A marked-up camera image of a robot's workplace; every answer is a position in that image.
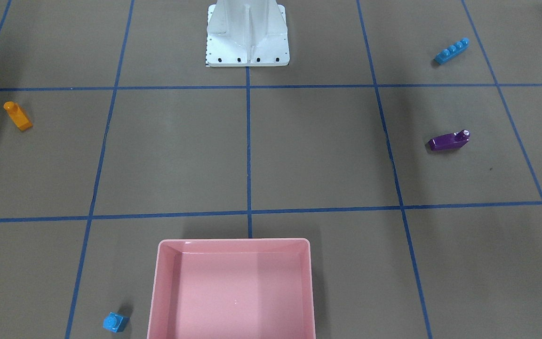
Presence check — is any long blue four-stud block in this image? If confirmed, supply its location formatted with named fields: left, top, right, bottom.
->
left=434, top=37, right=470, bottom=65

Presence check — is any small blue block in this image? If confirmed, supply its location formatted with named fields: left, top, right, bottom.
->
left=103, top=313, right=128, bottom=333

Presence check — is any orange slope block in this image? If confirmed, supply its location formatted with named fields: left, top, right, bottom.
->
left=3, top=101, right=33, bottom=131

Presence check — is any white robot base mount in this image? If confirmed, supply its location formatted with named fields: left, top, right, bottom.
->
left=205, top=0, right=290, bottom=67

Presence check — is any purple slope block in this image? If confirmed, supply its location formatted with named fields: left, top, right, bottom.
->
left=428, top=129, right=470, bottom=152

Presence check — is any pink plastic box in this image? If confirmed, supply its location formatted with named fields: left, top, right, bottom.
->
left=147, top=238, right=316, bottom=339

